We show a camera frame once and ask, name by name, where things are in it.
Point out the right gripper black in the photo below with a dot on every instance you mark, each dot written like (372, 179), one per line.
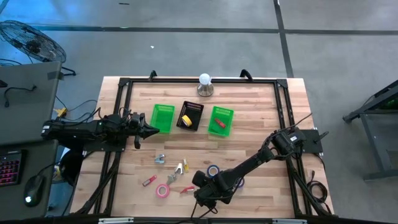
(205, 194)

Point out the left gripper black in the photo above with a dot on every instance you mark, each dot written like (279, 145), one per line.
(139, 127)

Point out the blue tape roll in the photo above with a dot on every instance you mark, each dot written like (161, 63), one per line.
(209, 169)

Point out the yellow stapler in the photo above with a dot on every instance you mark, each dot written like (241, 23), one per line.
(186, 166)

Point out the grey staple remover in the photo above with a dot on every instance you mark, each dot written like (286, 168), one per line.
(171, 178)

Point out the yellow tape roll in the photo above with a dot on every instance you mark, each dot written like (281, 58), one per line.
(188, 123)

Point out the slim red stapler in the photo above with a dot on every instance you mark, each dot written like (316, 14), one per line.
(219, 123)

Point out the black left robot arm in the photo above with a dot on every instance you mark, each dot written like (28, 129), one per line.
(77, 132)

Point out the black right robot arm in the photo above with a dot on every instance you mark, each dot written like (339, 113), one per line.
(255, 161)

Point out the purple tape roll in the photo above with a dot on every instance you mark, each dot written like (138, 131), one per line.
(242, 183)

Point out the pink tape roll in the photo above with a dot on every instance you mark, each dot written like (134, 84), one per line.
(157, 191)

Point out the green plastic basket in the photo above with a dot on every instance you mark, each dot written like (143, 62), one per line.
(222, 113)
(162, 119)

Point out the black plastic basket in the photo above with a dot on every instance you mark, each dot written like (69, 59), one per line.
(196, 113)

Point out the white bulb on metal base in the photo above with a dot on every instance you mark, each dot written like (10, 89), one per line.
(205, 79)

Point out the black chair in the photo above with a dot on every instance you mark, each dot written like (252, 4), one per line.
(70, 168)

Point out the grey desk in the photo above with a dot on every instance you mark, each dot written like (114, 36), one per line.
(37, 149)
(28, 124)

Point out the black computer mouse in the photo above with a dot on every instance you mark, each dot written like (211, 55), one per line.
(34, 189)

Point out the black floor fan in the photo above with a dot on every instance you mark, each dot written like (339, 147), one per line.
(32, 45)

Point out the backlit black keyboard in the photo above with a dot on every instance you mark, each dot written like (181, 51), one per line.
(9, 168)

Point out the small black device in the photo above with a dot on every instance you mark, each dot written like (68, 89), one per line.
(3, 84)

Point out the grey metal cart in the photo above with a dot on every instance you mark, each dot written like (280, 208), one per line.
(377, 146)

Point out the black aluminium table frame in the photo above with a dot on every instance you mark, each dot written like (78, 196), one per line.
(202, 80)

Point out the silver metal bracket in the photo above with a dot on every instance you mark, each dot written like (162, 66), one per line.
(289, 221)
(115, 221)

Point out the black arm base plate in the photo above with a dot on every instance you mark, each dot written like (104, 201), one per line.
(312, 141)

